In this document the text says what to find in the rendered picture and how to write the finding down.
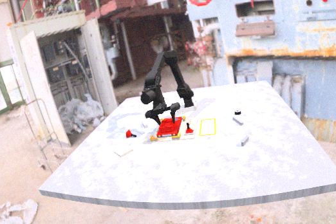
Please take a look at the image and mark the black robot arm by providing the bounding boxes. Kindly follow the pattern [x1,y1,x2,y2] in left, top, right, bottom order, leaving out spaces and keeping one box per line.
[140,50,194,116]

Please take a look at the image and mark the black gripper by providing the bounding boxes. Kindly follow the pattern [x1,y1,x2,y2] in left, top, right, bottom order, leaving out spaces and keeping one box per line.
[145,97,181,126]

